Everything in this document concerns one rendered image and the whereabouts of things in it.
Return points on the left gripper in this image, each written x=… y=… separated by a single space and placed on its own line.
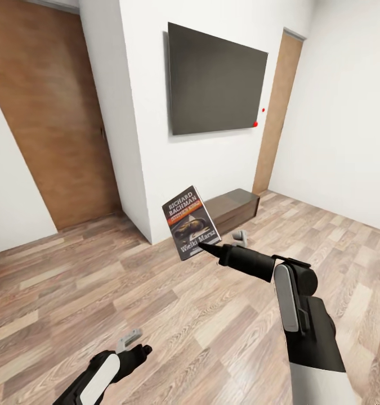
x=136 y=357

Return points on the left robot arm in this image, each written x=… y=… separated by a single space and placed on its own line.
x=106 y=368

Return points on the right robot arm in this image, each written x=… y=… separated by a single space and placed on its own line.
x=318 y=375

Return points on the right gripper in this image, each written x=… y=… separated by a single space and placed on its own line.
x=236 y=257

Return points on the wall mounted tv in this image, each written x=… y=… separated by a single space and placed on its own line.
x=216 y=84

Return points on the hardback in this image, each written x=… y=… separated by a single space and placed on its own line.
x=190 y=223

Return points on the bench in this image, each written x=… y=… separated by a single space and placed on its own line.
x=230 y=210

